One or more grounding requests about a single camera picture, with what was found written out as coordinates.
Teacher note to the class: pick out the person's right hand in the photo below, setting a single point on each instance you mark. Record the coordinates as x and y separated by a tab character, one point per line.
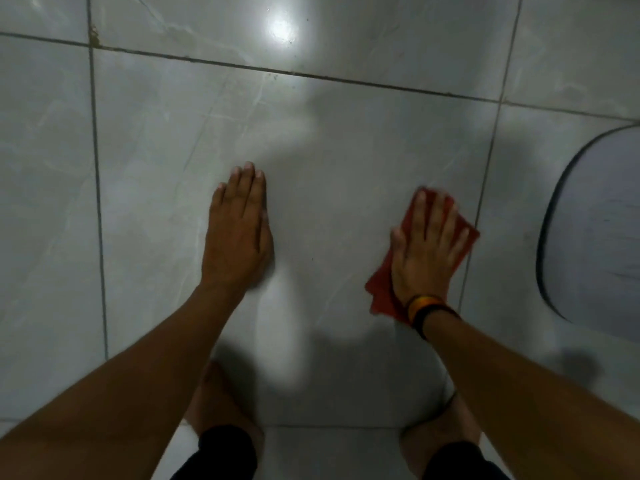
422	267

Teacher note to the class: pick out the person's left hand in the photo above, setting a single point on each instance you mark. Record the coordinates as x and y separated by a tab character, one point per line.
235	244

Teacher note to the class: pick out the person's right little finger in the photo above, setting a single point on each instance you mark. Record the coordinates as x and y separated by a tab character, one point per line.
460	244

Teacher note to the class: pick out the person's left middle finger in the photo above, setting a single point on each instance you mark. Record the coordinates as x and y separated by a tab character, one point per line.
245	187

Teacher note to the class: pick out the person's left thumb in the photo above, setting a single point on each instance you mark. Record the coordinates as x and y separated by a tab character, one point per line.
266	234

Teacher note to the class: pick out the person's right middle finger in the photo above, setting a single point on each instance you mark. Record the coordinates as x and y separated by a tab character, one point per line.
435	217

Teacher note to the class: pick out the person's right thumb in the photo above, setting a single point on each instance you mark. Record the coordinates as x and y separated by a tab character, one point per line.
398	247

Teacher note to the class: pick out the person's left little finger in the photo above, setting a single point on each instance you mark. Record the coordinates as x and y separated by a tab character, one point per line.
217	199

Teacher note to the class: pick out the red cleaning cloth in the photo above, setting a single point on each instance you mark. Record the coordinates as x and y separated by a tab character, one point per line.
382	289

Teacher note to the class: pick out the person's left forearm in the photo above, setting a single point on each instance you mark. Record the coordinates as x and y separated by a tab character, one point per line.
130	389

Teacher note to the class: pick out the person's right forearm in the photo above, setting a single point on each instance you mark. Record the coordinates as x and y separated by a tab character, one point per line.
520	394

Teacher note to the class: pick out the orange yellow wristband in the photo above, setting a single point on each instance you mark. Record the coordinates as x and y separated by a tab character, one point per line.
419	302

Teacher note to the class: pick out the black wristband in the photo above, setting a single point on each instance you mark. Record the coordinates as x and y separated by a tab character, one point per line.
432	311

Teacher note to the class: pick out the grey rounded mat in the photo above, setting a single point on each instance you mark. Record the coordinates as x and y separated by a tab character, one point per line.
600	234

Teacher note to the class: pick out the person's left leg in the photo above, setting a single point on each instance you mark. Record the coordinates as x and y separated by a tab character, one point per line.
217	399

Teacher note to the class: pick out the person's leg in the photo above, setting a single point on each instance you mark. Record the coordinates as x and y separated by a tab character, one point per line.
440	429
217	399

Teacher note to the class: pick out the person's right leg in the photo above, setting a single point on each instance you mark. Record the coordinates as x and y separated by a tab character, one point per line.
440	429

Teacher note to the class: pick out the black shorts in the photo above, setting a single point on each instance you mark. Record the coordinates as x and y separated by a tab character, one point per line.
225	454

